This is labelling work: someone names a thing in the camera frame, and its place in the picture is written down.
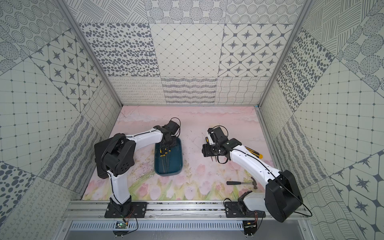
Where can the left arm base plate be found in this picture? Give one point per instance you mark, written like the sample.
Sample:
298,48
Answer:
137,209

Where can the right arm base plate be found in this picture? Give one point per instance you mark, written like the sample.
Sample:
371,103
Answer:
239,210

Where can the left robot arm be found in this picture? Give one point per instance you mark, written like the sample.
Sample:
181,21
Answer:
115,156

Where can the white cable duct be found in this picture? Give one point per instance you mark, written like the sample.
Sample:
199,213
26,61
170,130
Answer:
223,225

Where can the teal plastic storage box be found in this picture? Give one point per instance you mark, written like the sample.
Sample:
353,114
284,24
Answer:
175,159

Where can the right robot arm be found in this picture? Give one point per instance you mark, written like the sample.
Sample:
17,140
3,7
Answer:
282,196

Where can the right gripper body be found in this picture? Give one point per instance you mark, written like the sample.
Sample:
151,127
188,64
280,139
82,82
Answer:
210,150

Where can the claw hammer black handle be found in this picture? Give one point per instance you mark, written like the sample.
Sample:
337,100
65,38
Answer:
253,182

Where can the yellow utility knife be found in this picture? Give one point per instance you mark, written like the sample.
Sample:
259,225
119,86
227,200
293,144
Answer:
255,153

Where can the aluminium mounting rail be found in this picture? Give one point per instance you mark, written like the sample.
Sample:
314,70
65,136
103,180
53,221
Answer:
161,210

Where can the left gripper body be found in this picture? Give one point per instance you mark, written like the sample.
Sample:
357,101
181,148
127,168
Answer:
167,140

